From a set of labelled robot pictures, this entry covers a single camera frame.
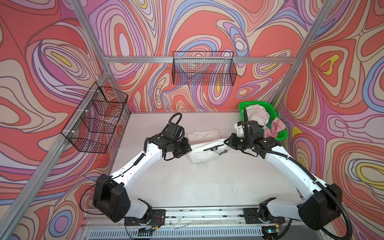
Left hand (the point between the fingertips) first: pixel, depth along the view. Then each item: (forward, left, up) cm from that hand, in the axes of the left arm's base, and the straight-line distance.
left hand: (195, 148), depth 78 cm
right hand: (+2, -17, 0) cm, 17 cm away
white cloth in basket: (+33, -45, -7) cm, 57 cm away
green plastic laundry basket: (+18, -59, -12) cm, 62 cm away
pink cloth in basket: (+23, -56, -10) cm, 62 cm away
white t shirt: (-1, -4, -1) cm, 5 cm away
